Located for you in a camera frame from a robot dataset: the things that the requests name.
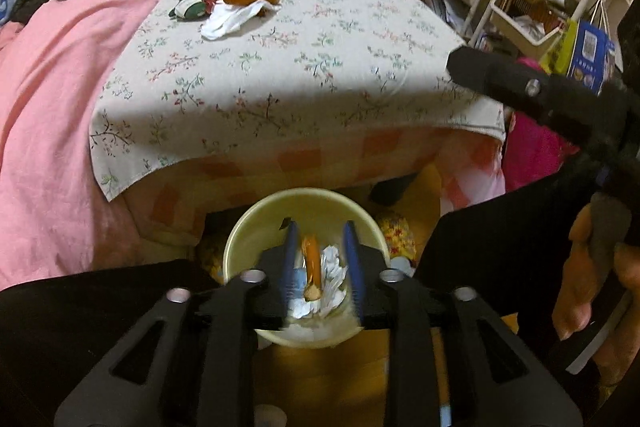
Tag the pink blanket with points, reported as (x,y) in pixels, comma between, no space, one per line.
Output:
(60,117)

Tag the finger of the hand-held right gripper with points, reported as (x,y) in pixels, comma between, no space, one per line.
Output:
(490,74)

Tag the yellow floral mat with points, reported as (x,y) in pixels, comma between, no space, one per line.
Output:
(397,237)

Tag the black pants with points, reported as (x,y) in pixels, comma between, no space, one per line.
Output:
(75,332)

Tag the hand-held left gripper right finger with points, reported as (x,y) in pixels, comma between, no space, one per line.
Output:
(351,257)

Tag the orange snack wrapper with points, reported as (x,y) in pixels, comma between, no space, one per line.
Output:
(311,262)

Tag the yellow trash bin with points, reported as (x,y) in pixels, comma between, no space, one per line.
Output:
(250,227)

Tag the yellow green paper bag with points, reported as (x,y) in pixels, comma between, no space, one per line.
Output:
(557,49)

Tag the white paper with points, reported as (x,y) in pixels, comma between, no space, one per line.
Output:
(332,279)

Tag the person's right hand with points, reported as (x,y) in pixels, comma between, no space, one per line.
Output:
(575,282)

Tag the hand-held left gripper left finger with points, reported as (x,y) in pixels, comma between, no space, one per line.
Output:
(290,257)

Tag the blue paper bag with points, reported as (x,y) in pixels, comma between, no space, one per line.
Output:
(590,52)

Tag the pink bag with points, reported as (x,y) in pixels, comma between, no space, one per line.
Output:
(530,152)

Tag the floral tablecloth table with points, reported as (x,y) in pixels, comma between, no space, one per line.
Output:
(300,57)

